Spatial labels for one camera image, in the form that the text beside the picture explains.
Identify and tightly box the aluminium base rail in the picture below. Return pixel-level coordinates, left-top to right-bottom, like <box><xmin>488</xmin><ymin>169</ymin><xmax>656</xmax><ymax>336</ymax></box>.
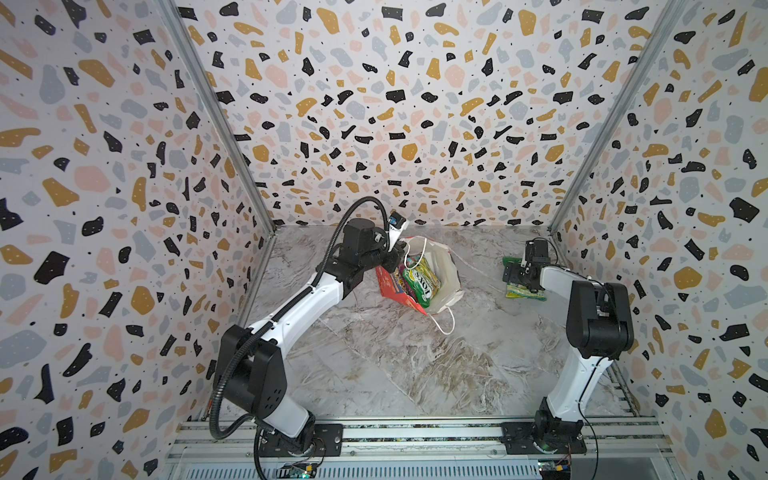
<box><xmin>164</xmin><ymin>415</ymin><xmax>685</xmax><ymax>480</ymax></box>

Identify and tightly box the left circuit board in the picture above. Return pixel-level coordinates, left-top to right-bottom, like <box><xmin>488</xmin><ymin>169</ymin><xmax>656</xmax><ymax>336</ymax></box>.
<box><xmin>276</xmin><ymin>462</ymin><xmax>318</xmax><ymax>479</ymax></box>

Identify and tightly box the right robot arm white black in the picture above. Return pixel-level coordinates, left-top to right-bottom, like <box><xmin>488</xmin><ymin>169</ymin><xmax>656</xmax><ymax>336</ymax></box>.
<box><xmin>504</xmin><ymin>237</ymin><xmax>634</xmax><ymax>454</ymax></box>

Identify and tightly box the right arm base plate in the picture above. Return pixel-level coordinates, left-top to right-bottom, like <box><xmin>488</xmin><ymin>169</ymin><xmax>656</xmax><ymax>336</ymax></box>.
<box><xmin>501</xmin><ymin>420</ymin><xmax>587</xmax><ymax>455</ymax></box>

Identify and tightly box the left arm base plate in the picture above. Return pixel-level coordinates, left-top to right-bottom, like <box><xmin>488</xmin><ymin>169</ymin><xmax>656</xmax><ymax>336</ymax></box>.
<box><xmin>257</xmin><ymin>423</ymin><xmax>344</xmax><ymax>458</ymax></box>

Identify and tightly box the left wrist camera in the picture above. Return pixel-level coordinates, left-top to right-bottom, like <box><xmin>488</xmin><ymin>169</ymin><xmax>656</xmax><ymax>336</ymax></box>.
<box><xmin>386</xmin><ymin>210</ymin><xmax>409</xmax><ymax>251</ymax></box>

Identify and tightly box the red paper bag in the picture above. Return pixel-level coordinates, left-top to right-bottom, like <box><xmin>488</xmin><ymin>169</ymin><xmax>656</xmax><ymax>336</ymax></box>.
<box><xmin>376</xmin><ymin>236</ymin><xmax>464</xmax><ymax>335</ymax></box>

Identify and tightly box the green yellow candy bag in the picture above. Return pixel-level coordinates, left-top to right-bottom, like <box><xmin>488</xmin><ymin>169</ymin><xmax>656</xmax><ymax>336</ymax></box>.
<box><xmin>502</xmin><ymin>257</ymin><xmax>546</xmax><ymax>301</ymax></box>

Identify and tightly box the left corner aluminium post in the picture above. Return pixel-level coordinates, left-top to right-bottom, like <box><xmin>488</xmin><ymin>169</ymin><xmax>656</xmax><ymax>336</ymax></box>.
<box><xmin>159</xmin><ymin>1</ymin><xmax>275</xmax><ymax>236</ymax></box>

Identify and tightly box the right circuit board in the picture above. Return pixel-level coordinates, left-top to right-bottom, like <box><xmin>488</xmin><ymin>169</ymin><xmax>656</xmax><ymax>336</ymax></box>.
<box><xmin>538</xmin><ymin>461</ymin><xmax>571</xmax><ymax>480</ymax></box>

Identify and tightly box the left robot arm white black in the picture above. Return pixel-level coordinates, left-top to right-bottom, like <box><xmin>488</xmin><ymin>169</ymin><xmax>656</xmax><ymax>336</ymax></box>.
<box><xmin>208</xmin><ymin>211</ymin><xmax>408</xmax><ymax>451</ymax></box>

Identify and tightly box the left corrugated cable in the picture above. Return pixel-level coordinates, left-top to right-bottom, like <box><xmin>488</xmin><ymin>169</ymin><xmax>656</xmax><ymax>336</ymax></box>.
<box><xmin>208</xmin><ymin>196</ymin><xmax>391</xmax><ymax>480</ymax></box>

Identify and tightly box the circuit board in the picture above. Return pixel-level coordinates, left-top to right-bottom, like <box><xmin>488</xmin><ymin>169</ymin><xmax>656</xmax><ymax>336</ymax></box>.
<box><xmin>276</xmin><ymin>462</ymin><xmax>318</xmax><ymax>479</ymax></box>
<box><xmin>538</xmin><ymin>461</ymin><xmax>571</xmax><ymax>480</ymax></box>

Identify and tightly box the corner aluminium post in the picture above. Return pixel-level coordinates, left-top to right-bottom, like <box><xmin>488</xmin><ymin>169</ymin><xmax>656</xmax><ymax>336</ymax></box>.
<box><xmin>159</xmin><ymin>1</ymin><xmax>275</xmax><ymax>236</ymax></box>
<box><xmin>547</xmin><ymin>0</ymin><xmax>686</xmax><ymax>235</ymax></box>

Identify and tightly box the right corner aluminium post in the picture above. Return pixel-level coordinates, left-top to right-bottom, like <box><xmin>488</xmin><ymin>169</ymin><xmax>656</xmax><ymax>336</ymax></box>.
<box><xmin>547</xmin><ymin>0</ymin><xmax>686</xmax><ymax>235</ymax></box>

